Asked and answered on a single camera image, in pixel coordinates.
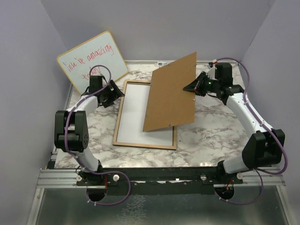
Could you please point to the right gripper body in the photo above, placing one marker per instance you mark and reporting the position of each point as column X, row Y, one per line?
column 207, row 85

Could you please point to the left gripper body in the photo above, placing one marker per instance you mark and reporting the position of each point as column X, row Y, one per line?
column 109, row 96

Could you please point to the wooden picture frame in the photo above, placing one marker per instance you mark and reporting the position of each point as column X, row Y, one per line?
column 117, row 126

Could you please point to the brown backing board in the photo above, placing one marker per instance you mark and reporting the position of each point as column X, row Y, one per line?
column 168, row 104

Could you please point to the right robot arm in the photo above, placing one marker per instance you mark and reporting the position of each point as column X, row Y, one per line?
column 265, row 146

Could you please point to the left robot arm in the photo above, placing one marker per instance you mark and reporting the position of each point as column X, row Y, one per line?
column 71, row 128

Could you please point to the whiteboard with red writing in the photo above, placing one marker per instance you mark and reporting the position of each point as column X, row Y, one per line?
column 95, row 56

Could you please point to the white remote label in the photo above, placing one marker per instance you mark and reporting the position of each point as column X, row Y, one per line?
column 162, row 63

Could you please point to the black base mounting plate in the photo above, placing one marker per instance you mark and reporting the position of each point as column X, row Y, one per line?
column 150, row 189

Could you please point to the aluminium rail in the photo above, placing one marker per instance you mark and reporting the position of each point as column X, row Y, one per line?
column 69, row 178

